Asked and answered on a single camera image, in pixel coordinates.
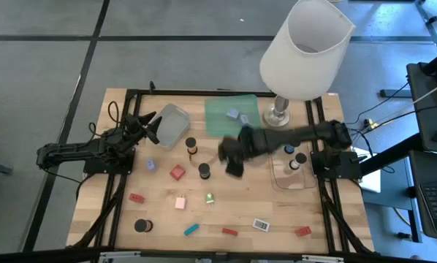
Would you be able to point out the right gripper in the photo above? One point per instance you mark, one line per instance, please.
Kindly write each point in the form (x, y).
(251, 140)

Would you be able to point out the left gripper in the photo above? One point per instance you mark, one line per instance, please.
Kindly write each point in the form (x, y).
(134, 129)

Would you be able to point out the black hourglass red sand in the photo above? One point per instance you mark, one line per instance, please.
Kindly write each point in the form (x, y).
(204, 168)
(141, 225)

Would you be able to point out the small lavender wall charger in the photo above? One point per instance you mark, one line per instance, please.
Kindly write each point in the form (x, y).
(244, 119)
(151, 164)

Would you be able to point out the black hourglass orange sand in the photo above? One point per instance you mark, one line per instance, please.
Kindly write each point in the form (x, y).
(191, 141)

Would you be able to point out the green and white wall charger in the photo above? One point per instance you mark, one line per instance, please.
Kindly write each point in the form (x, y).
(209, 198)

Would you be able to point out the red cube wall charger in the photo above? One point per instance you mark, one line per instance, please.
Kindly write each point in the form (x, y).
(177, 172)

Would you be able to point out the black hourglass blue sand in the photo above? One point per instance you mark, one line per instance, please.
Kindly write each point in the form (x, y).
(289, 149)

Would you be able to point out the pink wall charger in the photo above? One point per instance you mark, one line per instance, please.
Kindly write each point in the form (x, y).
(180, 203)

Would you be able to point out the black hourglass pale sand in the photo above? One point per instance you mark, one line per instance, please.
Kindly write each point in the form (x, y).
(301, 158)

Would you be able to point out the white digital clock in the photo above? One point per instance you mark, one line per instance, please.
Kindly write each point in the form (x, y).
(261, 225)

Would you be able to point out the small red wall charger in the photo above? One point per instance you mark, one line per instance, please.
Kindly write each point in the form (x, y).
(136, 198)
(303, 231)

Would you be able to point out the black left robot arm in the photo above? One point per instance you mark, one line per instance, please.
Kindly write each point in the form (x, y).
(76, 149)

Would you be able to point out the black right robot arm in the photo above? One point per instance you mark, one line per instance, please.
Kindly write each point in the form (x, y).
(295, 136)

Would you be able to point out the green plastic tray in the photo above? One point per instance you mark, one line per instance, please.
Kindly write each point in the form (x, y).
(218, 113)

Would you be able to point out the clear plastic bin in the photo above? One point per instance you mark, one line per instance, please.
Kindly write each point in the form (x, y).
(291, 179)

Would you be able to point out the red digital clock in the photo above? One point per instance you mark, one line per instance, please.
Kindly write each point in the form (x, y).
(229, 232)

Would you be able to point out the teal digital clock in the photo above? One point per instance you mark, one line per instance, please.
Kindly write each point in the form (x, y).
(191, 229)

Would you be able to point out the silver table lamp white shade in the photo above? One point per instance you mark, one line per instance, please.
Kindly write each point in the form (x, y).
(302, 62)

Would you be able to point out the white flat box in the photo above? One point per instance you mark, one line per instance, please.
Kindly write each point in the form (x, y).
(372, 180)

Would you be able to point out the power strip with plugs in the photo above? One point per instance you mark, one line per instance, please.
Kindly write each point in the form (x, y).
(371, 125)

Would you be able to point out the black desk support bar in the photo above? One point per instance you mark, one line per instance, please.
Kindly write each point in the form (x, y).
(394, 155)

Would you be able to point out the grey desk foot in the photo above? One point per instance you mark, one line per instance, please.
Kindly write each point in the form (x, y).
(394, 93)

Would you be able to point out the black desk with keyboard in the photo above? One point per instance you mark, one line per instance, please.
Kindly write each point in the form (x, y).
(423, 164)

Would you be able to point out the black side desk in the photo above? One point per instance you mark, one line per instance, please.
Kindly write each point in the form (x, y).
(426, 109)

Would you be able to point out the black aluminium table frame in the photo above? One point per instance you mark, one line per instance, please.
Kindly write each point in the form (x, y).
(167, 92)

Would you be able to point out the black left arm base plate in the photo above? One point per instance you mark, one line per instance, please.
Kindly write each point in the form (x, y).
(109, 168)

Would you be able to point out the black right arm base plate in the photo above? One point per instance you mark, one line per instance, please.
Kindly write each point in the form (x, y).
(346, 166)

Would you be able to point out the black camera mount beam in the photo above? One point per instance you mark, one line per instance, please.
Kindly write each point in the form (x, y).
(57, 255)

